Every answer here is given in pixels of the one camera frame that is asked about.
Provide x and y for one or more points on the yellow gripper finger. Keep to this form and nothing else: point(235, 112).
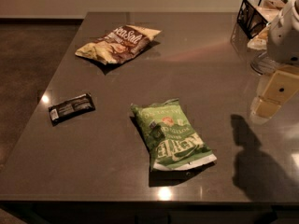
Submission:
point(279, 86)
point(261, 111)

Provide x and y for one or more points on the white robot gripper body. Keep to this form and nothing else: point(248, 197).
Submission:
point(284, 44)

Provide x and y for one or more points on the green jalapeno chip bag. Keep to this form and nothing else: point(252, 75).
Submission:
point(174, 145)

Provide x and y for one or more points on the brown sea salt chip bag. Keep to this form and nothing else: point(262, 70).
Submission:
point(118, 46)

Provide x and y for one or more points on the silver mesh cup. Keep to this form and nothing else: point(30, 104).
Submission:
point(262, 64)

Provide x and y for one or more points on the black snack bar wrapper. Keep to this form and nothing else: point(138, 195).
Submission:
point(71, 108)

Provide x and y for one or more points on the black wire basket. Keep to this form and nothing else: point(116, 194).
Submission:
point(254, 15)

